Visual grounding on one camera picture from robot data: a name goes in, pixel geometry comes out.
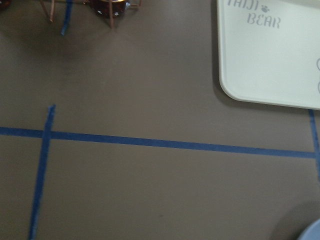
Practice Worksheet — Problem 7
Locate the blue plastic plate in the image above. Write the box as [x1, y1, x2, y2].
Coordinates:
[297, 219, 320, 240]

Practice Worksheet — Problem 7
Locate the copper wire bottle rack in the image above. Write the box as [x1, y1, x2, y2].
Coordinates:
[39, 0, 143, 30]

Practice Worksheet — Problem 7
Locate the cream bear tray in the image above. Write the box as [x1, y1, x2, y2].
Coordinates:
[217, 0, 320, 110]

